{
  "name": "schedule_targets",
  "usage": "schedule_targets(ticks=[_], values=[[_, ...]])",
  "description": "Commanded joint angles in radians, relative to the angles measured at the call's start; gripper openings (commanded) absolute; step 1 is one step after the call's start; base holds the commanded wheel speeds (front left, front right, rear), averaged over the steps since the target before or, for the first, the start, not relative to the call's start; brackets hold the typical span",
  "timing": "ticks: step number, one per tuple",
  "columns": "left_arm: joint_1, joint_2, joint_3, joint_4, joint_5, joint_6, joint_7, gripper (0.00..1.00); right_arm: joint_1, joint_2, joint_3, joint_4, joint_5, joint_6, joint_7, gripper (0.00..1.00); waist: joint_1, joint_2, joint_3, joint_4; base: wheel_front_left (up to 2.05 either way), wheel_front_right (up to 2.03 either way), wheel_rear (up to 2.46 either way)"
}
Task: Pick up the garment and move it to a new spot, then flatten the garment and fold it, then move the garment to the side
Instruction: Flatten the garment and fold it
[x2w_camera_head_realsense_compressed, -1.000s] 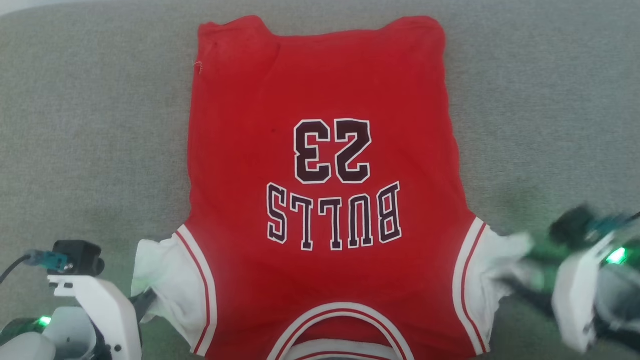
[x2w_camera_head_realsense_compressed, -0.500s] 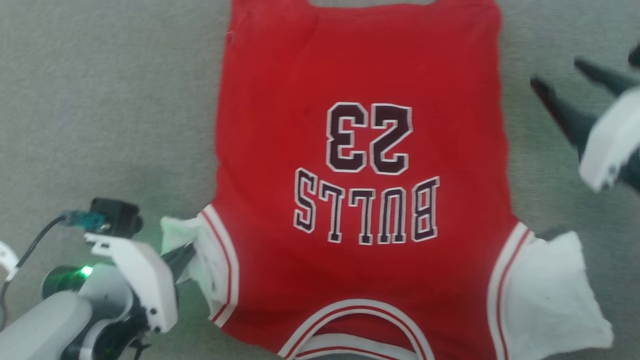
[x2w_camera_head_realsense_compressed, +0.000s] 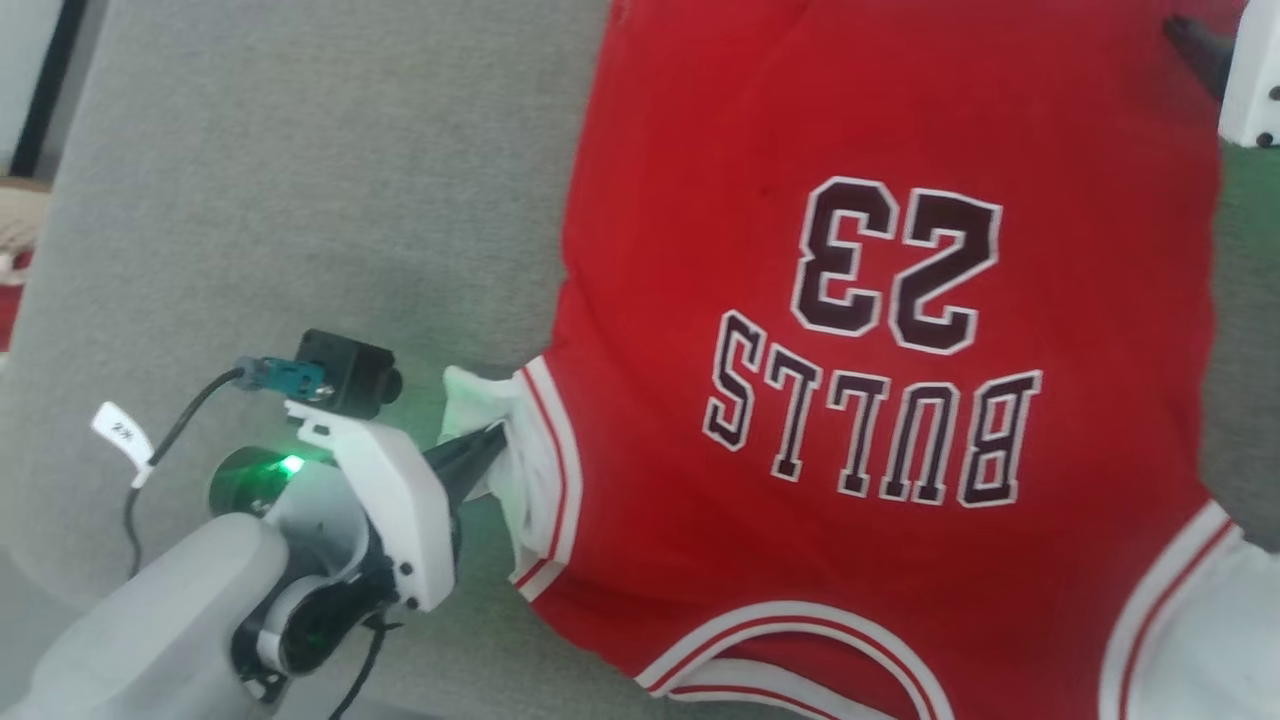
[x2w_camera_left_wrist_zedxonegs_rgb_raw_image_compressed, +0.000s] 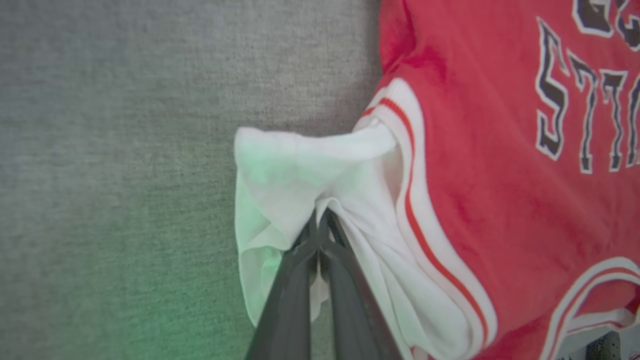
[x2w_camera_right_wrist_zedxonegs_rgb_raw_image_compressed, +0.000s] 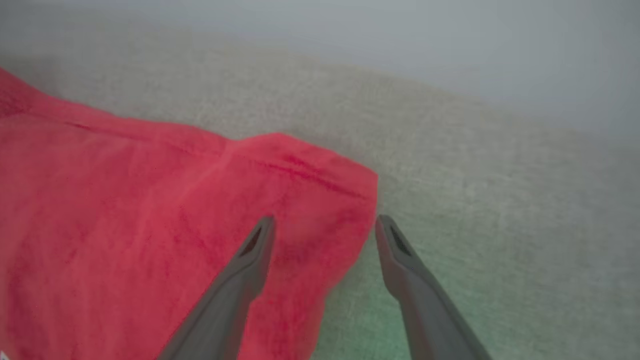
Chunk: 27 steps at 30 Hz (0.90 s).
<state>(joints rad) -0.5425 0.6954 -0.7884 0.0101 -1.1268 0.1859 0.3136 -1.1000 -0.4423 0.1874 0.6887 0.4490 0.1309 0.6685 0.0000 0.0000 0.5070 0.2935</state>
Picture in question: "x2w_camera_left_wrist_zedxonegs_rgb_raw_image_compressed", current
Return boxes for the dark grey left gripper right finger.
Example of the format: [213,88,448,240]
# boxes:
[317,207,404,360]

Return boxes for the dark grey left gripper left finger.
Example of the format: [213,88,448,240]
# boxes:
[244,209,321,360]

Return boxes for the red and white basketball jersey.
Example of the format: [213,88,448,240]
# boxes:
[233,0,640,360]

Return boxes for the grey fabric sofa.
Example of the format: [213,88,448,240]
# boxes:
[0,0,383,360]

